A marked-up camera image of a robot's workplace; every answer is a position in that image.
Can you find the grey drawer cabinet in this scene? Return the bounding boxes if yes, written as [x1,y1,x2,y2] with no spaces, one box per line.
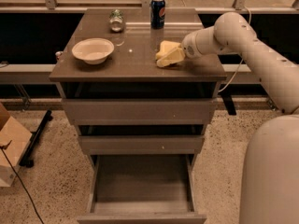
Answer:
[49,7,228,173]

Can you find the white bowl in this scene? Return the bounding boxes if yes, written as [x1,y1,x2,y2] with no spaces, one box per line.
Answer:
[72,38,114,65]

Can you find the grey middle drawer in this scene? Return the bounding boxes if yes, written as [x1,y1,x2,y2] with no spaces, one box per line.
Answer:
[78,135,204,155]

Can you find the grey top drawer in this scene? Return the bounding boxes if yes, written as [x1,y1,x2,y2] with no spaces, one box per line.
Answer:
[62,99,216,125]

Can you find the cardboard box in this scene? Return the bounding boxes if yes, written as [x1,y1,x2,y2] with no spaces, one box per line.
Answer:
[0,104,32,187]

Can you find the grey open bottom drawer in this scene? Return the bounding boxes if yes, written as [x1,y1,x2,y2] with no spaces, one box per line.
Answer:
[78,154,206,224]

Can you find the black stand leg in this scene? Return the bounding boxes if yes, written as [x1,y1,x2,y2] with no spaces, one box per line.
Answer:
[20,110,52,168]

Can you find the black floor cable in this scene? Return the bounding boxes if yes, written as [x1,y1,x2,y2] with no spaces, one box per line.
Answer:
[0,140,46,224]

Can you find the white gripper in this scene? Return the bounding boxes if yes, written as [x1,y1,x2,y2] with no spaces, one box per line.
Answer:
[156,32,202,67]

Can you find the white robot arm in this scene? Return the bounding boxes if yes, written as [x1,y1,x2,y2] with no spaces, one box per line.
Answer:
[156,12,299,224]

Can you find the small metal knob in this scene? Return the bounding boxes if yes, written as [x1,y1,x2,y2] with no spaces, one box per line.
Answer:
[55,51,63,61]

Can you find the white cable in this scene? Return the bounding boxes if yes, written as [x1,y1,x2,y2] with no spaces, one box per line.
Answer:
[218,7,252,93]

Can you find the blue pepsi can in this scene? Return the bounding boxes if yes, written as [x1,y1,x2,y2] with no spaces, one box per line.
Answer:
[150,0,165,29]

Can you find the yellow sponge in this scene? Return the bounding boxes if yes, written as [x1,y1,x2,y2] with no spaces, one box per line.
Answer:
[155,40,180,60]

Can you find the clear glass jar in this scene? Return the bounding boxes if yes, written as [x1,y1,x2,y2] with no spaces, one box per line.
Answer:
[109,9,124,33]

